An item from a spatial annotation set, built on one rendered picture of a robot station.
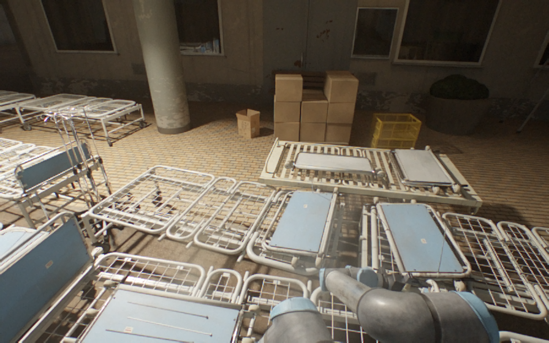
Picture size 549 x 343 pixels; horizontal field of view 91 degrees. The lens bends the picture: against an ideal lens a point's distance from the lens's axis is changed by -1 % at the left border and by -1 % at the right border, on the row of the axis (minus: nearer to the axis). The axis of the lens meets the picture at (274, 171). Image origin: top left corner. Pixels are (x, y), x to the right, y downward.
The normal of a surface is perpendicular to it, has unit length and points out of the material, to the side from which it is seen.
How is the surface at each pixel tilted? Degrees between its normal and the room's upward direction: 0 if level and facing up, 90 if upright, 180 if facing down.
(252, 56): 90
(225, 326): 5
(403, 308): 25
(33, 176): 90
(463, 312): 19
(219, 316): 5
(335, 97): 90
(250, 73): 90
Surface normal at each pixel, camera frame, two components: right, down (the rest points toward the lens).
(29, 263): 0.99, 0.10
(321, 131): -0.02, 0.49
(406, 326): -0.49, -0.25
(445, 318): 0.02, -0.53
